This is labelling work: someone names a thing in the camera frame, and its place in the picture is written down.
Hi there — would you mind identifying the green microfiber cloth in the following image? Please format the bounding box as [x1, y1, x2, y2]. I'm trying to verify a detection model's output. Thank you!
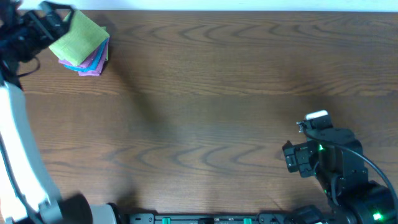
[49, 10, 109, 66]

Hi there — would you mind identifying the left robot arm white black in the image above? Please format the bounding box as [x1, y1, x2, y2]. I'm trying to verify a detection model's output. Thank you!
[1, 1, 123, 224]

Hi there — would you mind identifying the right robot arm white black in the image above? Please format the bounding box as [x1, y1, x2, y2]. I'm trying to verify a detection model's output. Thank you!
[282, 117, 397, 223]

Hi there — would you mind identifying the purple folded cloth top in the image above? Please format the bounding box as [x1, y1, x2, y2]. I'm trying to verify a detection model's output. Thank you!
[58, 47, 100, 68]

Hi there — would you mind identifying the purple folded cloth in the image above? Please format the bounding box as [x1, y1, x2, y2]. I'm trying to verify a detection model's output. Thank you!
[58, 47, 100, 68]
[78, 49, 106, 77]

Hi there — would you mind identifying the purple folded cloth bottom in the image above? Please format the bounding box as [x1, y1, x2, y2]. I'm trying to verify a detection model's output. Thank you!
[78, 49, 106, 77]

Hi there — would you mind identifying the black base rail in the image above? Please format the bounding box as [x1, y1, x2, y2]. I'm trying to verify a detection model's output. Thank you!
[127, 212, 337, 224]

